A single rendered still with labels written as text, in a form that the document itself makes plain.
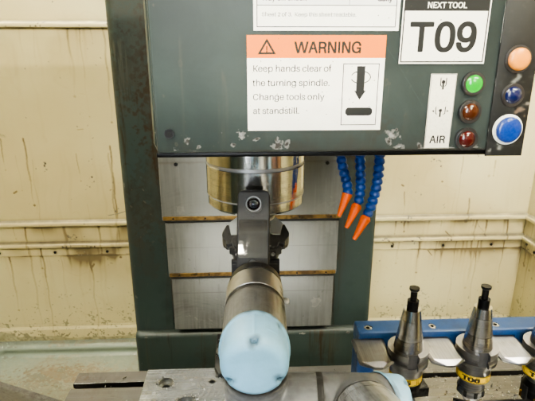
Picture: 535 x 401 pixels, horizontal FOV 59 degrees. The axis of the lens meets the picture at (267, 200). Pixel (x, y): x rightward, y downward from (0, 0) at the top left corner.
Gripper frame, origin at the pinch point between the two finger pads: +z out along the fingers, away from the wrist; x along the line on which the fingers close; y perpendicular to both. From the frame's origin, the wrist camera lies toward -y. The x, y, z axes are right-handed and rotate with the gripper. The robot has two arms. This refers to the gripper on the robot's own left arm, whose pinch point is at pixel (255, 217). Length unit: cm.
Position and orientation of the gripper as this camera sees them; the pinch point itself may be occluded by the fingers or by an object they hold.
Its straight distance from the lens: 81.1
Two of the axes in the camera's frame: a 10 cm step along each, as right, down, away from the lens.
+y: 0.0, 9.4, 3.5
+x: 10.0, -0.1, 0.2
